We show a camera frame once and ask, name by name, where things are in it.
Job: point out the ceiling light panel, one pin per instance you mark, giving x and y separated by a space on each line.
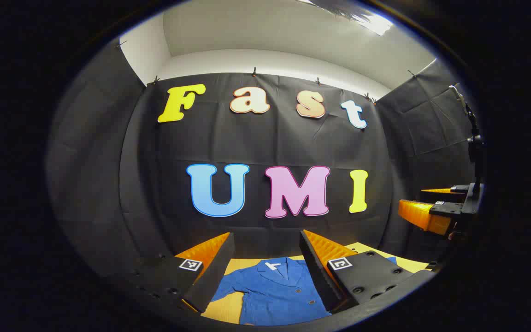
376 23

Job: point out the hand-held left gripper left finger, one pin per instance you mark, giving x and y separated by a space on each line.
212 272

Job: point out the blue button shirt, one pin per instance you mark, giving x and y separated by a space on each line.
274 290

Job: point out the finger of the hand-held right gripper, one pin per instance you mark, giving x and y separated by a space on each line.
424 216
445 193

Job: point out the black backdrop cloth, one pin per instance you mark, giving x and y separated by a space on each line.
270 143

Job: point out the row of black cloth clips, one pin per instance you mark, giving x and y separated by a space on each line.
254 72

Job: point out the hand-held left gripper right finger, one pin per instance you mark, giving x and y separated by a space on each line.
316 272

